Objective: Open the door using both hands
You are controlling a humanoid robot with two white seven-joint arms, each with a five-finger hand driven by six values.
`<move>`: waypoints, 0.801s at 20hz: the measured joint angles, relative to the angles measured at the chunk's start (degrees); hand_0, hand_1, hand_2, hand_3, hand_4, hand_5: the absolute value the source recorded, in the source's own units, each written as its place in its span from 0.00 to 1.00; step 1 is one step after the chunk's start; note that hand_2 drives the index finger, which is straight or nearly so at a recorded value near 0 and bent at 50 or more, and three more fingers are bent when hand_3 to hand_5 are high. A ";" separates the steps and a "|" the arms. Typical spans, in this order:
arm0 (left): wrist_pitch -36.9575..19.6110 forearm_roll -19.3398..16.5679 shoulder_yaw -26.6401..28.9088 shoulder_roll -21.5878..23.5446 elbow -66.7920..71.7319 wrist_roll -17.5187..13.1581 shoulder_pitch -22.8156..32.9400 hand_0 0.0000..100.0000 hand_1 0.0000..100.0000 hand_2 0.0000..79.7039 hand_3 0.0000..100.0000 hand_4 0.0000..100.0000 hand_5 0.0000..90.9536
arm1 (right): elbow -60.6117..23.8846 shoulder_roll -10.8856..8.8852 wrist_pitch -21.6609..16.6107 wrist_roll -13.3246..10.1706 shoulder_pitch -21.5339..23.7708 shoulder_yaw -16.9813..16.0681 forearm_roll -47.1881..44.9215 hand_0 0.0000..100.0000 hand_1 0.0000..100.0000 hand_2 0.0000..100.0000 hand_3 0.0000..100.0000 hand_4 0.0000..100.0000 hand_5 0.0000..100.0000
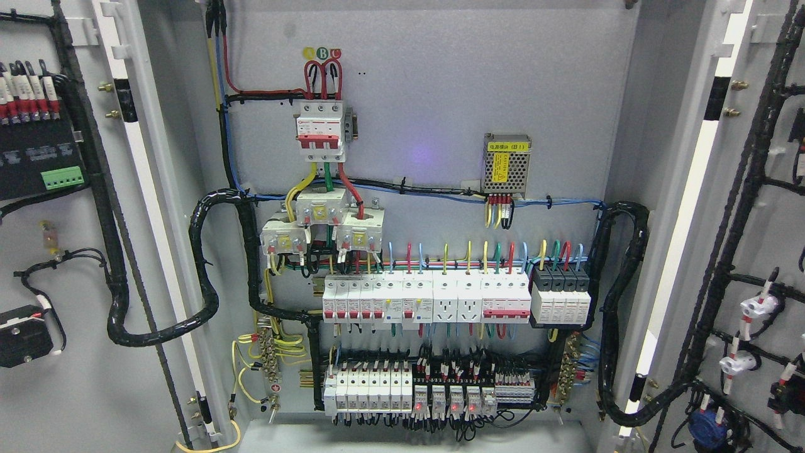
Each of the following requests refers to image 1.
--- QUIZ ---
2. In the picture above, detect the grey cabinet door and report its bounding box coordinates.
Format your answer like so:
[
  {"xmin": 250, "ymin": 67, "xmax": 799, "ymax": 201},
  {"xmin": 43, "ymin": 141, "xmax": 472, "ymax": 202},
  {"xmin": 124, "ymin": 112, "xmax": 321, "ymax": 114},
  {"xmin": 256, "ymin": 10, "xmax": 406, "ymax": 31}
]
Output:
[
  {"xmin": 597, "ymin": 0, "xmax": 805, "ymax": 453},
  {"xmin": 2, "ymin": 1, "xmax": 236, "ymax": 452}
]

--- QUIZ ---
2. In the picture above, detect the white socket breaker row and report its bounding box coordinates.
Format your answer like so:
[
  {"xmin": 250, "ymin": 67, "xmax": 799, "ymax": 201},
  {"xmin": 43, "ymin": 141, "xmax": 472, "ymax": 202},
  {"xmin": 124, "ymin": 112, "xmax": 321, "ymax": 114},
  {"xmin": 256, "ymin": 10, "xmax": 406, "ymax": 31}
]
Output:
[{"xmin": 322, "ymin": 269, "xmax": 531, "ymax": 329}]

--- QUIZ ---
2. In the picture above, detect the perforated metal power supply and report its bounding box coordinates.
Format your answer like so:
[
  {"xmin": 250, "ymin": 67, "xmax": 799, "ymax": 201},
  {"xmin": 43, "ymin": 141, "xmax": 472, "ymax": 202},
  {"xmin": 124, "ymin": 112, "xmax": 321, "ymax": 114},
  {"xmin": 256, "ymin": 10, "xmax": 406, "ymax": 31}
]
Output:
[{"xmin": 480, "ymin": 133, "xmax": 532, "ymax": 193}]

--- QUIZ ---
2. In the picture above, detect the red white main breaker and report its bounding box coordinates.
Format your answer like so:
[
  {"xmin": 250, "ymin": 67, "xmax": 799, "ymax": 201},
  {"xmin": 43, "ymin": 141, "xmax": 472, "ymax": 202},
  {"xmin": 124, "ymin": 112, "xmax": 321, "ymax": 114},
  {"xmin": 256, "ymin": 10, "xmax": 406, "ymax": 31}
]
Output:
[{"xmin": 294, "ymin": 100, "xmax": 357, "ymax": 164}]

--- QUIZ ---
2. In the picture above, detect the black surge protector module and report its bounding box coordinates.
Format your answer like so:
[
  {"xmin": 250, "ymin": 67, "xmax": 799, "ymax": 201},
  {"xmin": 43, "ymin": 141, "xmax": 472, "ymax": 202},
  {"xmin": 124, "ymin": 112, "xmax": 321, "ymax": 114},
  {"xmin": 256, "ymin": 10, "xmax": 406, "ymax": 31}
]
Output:
[{"xmin": 530, "ymin": 266, "xmax": 591, "ymax": 332}]

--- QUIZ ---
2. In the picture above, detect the lower relay terminal row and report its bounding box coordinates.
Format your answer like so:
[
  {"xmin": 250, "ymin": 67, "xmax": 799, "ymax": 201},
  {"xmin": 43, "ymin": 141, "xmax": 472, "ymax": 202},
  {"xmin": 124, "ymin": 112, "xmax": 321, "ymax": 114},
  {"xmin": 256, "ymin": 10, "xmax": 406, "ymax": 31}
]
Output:
[{"xmin": 322, "ymin": 350, "xmax": 537, "ymax": 425}]

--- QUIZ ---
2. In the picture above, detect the black corrugated cable conduit right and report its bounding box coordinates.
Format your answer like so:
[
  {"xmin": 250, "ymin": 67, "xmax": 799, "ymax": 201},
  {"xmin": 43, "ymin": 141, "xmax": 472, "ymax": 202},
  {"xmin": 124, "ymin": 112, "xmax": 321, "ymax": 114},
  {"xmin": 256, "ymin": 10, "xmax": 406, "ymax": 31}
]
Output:
[{"xmin": 591, "ymin": 201, "xmax": 692, "ymax": 427}]

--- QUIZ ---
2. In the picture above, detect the black corrugated cable conduit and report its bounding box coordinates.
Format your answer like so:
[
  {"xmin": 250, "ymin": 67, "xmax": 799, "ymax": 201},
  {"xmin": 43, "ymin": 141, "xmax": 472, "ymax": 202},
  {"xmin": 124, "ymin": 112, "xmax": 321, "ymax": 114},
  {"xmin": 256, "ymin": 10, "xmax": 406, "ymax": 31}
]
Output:
[
  {"xmin": 591, "ymin": 201, "xmax": 692, "ymax": 427},
  {"xmin": 107, "ymin": 189, "xmax": 265, "ymax": 348}
]

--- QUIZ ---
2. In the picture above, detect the black corrugated cable conduit left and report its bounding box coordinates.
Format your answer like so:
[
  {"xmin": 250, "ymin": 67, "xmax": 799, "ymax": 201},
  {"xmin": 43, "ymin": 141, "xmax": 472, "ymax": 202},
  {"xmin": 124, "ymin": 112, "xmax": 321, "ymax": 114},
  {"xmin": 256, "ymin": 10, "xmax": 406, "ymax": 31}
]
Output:
[{"xmin": 107, "ymin": 189, "xmax": 265, "ymax": 348}]

